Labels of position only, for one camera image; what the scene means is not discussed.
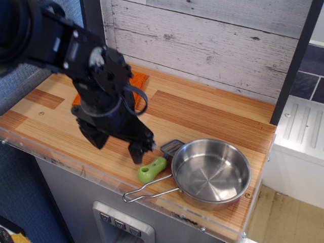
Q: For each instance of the white ribbed appliance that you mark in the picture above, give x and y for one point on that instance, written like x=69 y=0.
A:
x=295 y=160

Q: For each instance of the dark grey post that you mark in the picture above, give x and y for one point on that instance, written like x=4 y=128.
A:
x=307 y=31
x=92 y=17

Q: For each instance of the green handled grey spatula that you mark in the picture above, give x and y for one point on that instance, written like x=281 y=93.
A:
x=147 y=173

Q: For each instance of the yellow object bottom corner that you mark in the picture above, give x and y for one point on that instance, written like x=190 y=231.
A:
x=19 y=238

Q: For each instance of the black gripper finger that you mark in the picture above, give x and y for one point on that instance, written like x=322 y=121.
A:
x=94 y=136
x=136 y=152

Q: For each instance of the dark grey right post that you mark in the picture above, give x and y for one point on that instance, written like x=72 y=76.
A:
x=307 y=31

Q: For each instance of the orange folded cloth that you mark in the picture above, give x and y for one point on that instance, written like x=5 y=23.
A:
x=138 y=80

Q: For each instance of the stainless steel pan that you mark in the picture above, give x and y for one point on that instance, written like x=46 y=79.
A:
x=210 y=174

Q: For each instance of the silver dispenser button panel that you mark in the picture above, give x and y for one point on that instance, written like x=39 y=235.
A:
x=116 y=226

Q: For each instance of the dark grey left post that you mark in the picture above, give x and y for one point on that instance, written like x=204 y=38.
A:
x=92 y=17

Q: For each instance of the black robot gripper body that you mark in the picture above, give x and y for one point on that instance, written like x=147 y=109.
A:
x=120 y=124

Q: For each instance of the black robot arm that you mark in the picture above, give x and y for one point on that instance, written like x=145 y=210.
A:
x=39 y=34

